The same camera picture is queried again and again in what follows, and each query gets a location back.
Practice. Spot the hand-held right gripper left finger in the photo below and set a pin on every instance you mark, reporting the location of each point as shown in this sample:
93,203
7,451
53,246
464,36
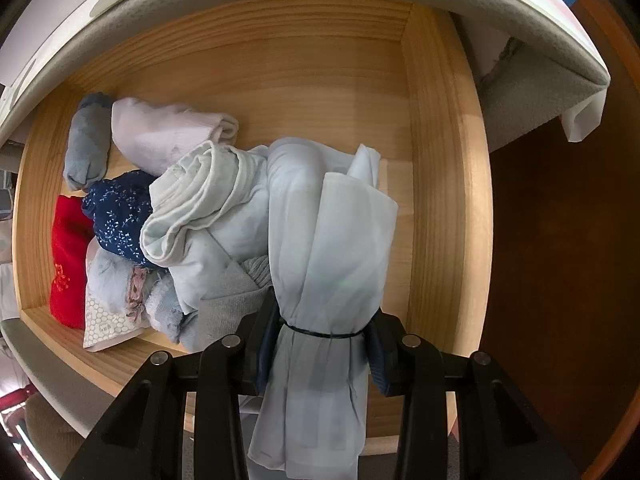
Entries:
265,355

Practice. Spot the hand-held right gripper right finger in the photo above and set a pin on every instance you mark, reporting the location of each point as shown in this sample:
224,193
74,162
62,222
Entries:
377,360

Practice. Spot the pale blue underwear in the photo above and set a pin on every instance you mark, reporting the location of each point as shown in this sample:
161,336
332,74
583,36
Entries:
200,200
325,260

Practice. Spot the navy floral underwear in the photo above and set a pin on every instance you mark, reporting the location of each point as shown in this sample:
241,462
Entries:
120,220

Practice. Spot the wooden drawer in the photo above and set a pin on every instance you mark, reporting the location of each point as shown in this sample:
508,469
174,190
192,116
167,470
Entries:
300,85

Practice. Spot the grey knitted underwear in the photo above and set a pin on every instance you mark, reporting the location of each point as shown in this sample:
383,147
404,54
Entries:
225,305

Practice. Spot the light blue pink floral underwear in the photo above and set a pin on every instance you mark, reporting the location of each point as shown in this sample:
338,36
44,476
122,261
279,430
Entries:
160,310

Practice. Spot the white honeycomb print underwear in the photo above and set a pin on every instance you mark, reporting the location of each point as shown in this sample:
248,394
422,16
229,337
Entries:
105,327

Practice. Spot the pale blue rolled underwear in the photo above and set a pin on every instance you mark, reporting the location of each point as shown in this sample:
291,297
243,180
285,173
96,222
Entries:
200,200

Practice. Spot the light blue crumpled underwear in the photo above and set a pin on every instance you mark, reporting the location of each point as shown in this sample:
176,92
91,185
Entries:
107,275

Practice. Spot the red underwear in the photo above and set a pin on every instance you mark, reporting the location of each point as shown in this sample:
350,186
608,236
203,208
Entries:
70,260

